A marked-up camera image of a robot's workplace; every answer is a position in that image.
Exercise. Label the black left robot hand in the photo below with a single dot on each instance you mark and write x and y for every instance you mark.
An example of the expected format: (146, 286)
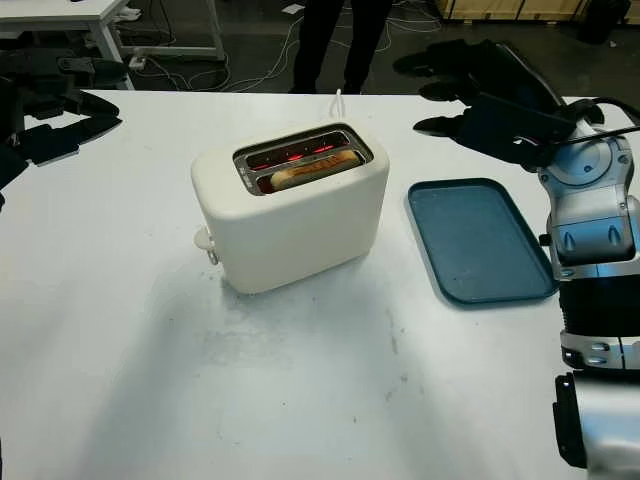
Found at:
(50, 135)

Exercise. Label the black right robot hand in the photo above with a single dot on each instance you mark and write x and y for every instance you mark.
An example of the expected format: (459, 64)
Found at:
(505, 70)

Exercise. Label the toast slice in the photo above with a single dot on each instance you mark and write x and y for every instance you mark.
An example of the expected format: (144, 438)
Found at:
(310, 170)

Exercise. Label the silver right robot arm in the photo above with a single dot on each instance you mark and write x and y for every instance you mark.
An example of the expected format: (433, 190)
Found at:
(590, 200)

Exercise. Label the person beige jacket dark trousers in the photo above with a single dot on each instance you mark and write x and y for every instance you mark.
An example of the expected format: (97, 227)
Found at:
(365, 45)

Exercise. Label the white toaster lever knob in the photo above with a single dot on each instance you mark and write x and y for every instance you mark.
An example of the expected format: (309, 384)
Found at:
(202, 241)

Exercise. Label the white two-slot toaster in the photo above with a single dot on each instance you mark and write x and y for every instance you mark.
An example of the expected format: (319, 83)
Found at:
(300, 235)

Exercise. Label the white power strip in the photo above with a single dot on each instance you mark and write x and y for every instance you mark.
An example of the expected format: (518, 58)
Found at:
(137, 62)

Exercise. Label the blue rectangular tray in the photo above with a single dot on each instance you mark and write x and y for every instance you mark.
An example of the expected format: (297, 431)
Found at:
(475, 240)

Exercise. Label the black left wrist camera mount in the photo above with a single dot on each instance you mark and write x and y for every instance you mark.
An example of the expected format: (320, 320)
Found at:
(10, 165)

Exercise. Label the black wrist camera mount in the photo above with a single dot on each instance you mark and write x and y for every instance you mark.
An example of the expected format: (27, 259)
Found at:
(10, 165)
(515, 130)

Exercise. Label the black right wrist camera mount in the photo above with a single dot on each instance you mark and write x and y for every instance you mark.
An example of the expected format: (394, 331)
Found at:
(515, 130)

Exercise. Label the white metal-frame desk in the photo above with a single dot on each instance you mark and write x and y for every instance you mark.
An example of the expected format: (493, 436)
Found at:
(105, 35)

